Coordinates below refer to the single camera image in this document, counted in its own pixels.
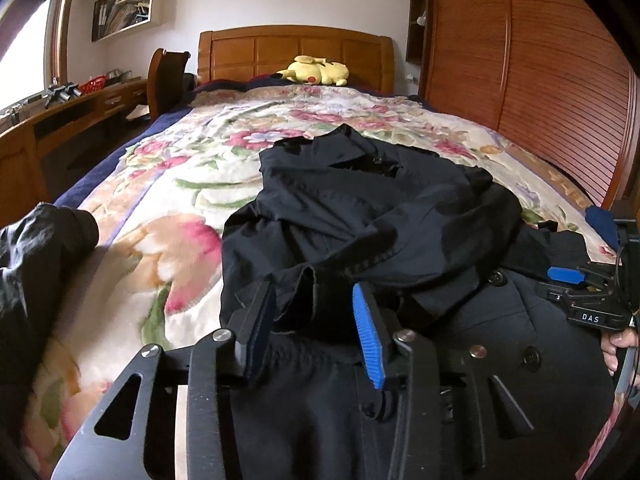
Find floral blanket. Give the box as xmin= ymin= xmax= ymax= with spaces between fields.
xmin=20 ymin=82 xmax=621 ymax=480

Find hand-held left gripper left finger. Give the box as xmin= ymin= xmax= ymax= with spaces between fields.
xmin=50 ymin=280 xmax=276 ymax=480

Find wooden chair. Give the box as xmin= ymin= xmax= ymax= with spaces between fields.
xmin=147 ymin=48 xmax=191 ymax=121

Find navy blue cloth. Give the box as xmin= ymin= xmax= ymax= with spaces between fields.
xmin=586 ymin=205 xmax=621 ymax=256

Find wooden slatted wardrobe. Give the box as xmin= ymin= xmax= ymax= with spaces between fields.
xmin=405 ymin=0 xmax=640 ymax=221

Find wooden desk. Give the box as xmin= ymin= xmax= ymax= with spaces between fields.
xmin=0 ymin=77 xmax=151 ymax=231

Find wooden bed headboard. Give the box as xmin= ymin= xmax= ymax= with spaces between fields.
xmin=196 ymin=25 xmax=396 ymax=96

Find person's right hand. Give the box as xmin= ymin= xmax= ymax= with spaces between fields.
xmin=601 ymin=327 xmax=640 ymax=374

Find window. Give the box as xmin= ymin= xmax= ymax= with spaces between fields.
xmin=0 ymin=0 xmax=68 ymax=116

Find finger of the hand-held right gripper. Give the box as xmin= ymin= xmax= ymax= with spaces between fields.
xmin=547 ymin=265 xmax=613 ymax=286

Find black gadget on stand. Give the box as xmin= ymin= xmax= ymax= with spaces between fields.
xmin=44 ymin=82 xmax=82 ymax=108

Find dark crumpled cloth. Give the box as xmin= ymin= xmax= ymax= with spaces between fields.
xmin=0 ymin=203 xmax=100 ymax=376

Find black coat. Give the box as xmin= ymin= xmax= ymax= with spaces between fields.
xmin=220 ymin=125 xmax=618 ymax=480

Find white wall shelf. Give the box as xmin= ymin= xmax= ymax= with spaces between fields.
xmin=81 ymin=0 xmax=168 ymax=43

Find dark navy bedding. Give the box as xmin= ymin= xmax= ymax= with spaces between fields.
xmin=192 ymin=72 xmax=281 ymax=94

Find yellow plush toy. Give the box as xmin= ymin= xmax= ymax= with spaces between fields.
xmin=276 ymin=55 xmax=349 ymax=87

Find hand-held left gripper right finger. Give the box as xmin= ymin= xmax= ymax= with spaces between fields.
xmin=352 ymin=282 xmax=538 ymax=480

